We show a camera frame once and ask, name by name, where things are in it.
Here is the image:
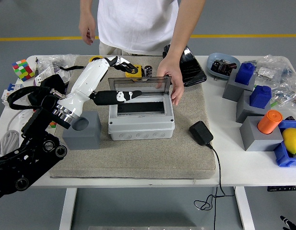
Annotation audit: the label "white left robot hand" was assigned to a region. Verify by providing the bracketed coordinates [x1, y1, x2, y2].
[57, 56, 143, 117]

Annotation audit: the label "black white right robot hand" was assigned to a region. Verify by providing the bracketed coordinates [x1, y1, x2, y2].
[279, 215, 296, 230]

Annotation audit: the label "person's right hand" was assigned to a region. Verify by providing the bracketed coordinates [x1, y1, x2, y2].
[79, 14, 97, 46]

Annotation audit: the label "person's left hand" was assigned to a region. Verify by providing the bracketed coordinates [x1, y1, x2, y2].
[156, 57, 185, 106]

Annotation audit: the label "smoky transparent box lid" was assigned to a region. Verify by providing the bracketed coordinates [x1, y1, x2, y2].
[107, 76, 172, 97]

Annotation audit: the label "blue battery block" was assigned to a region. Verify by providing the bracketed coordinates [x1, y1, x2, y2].
[235, 62, 256, 86]
[249, 85, 272, 108]

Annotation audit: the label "orange cylinder battery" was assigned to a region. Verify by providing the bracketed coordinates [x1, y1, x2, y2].
[257, 110, 284, 134]

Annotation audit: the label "black foot pedal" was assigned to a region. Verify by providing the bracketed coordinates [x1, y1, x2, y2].
[162, 44, 207, 87]

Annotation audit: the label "black table control panel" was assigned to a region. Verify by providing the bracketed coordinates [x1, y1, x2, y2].
[267, 185, 296, 192]

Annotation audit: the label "black cloth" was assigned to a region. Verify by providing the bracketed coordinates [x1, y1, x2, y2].
[27, 73, 68, 113]

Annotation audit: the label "yellow tape measure round face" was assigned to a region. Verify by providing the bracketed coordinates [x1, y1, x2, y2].
[125, 64, 142, 81]

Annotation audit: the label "light blue bowl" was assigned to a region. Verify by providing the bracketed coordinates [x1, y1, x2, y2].
[207, 52, 241, 81]

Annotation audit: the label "white table leg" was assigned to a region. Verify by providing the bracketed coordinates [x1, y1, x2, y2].
[235, 186, 255, 230]
[59, 188, 78, 230]

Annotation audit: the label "dark electronic parts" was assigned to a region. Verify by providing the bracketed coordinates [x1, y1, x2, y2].
[211, 59, 237, 77]

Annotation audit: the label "person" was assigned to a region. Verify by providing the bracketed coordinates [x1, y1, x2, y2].
[97, 0, 179, 56]

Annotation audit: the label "grey holder block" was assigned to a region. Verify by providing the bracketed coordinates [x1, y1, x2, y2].
[236, 90, 272, 124]
[239, 116, 284, 152]
[222, 71, 256, 103]

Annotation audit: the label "grey block with round hole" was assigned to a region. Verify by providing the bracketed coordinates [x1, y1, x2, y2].
[62, 110, 102, 151]

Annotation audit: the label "blue plastic bin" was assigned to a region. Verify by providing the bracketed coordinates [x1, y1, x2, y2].
[273, 119, 296, 167]

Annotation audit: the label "black power adapter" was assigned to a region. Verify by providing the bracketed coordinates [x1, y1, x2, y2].
[189, 120, 214, 146]

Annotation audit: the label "white power strip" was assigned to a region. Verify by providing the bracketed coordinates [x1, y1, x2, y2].
[17, 109, 47, 144]

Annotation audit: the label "white circuit breaker blue lever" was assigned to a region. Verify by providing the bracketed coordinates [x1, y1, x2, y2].
[0, 82, 26, 107]

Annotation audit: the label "yellow lemon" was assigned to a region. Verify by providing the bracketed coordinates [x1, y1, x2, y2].
[282, 127, 296, 154]

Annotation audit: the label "clear bag of white parts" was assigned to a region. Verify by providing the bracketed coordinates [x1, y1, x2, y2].
[255, 66, 277, 80]

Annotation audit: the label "grey-brown mat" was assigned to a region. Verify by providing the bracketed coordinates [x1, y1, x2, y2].
[46, 55, 216, 180]

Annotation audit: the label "clear bag of small parts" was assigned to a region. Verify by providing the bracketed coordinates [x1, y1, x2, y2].
[258, 54, 296, 107]

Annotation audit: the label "yellow tape measure with strap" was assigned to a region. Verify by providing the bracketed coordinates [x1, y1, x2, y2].
[59, 56, 104, 72]

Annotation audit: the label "white rail module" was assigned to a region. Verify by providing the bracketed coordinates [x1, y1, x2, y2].
[55, 69, 71, 83]

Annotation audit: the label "grey electrical enclosure box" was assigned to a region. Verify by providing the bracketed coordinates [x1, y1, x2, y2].
[108, 95, 175, 141]

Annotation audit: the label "black adapter cord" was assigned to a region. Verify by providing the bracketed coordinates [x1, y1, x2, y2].
[193, 142, 236, 211]

